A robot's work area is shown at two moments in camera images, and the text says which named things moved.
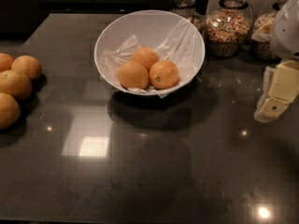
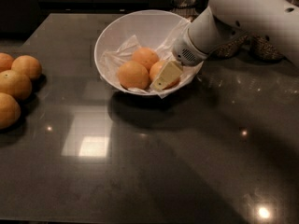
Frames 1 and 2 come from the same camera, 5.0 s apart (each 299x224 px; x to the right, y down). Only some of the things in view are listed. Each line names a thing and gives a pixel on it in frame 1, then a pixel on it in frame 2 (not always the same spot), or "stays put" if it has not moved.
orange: x=163 y=74 stays put
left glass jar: x=185 y=3 stays put
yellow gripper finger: x=280 y=87 → x=170 y=73
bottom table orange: x=9 y=111 stays put
